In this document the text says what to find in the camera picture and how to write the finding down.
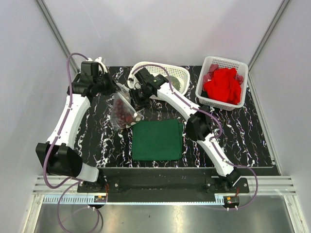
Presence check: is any clear zip top bag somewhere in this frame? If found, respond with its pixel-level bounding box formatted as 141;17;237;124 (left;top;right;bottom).
110;83;142;130

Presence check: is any white oval perforated basket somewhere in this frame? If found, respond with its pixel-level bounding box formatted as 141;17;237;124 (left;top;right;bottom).
127;62;190;96

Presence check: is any red fake grape bunch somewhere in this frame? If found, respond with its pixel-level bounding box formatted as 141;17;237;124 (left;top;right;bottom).
110;99;135;129

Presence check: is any pink cloth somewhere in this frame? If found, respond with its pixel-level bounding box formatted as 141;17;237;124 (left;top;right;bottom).
203;64;244;84

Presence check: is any folded green cloth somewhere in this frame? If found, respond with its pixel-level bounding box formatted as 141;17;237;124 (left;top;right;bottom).
132;119;184;161

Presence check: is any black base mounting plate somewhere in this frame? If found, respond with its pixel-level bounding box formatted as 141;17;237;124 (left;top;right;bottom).
77;167;250;204

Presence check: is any green fake melon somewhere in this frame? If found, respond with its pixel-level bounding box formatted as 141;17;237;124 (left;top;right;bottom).
170;76;181;91

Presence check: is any white rectangular perforated basket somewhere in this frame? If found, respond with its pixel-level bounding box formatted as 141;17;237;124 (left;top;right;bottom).
195;56;248;111

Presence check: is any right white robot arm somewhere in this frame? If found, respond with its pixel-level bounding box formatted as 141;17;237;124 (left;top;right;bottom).
129;64;241;193

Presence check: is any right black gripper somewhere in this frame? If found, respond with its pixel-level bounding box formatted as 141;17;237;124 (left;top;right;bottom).
128;87;151;114

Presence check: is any red cloth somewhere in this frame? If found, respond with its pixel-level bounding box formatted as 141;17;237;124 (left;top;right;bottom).
203;70;242;105

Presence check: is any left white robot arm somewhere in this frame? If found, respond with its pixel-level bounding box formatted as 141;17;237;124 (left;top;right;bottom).
35;57;119;192

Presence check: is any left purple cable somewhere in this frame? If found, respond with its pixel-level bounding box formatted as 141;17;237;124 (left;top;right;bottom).
43;52;105;233

